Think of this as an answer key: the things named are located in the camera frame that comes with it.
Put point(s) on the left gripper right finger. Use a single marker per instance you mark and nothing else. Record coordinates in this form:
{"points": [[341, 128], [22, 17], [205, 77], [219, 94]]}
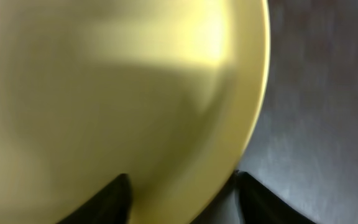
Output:
{"points": [[261, 206]]}

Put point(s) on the dark brown serving tray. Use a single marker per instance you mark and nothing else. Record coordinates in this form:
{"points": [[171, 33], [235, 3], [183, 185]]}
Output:
{"points": [[305, 145]]}

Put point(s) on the yellow round plate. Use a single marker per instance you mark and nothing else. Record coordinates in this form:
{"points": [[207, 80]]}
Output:
{"points": [[168, 92]]}

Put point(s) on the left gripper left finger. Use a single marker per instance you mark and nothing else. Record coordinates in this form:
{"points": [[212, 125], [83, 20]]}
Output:
{"points": [[111, 205]]}

